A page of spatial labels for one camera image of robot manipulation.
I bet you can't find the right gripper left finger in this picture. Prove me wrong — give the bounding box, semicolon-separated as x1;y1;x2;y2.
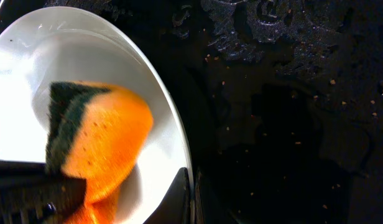
144;167;190;224

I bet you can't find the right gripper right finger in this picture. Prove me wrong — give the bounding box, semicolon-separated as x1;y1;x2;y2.
195;168;237;224

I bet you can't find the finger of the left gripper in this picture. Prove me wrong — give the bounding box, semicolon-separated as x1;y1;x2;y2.
0;161;86;224

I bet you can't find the yellow green scrub sponge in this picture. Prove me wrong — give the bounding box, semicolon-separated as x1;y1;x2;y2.
45;81;154;223

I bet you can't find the light blue plate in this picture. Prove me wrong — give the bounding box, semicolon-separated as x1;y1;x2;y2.
0;7;195;223

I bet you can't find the round black tray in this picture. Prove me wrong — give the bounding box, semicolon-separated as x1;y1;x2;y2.
0;0;383;223

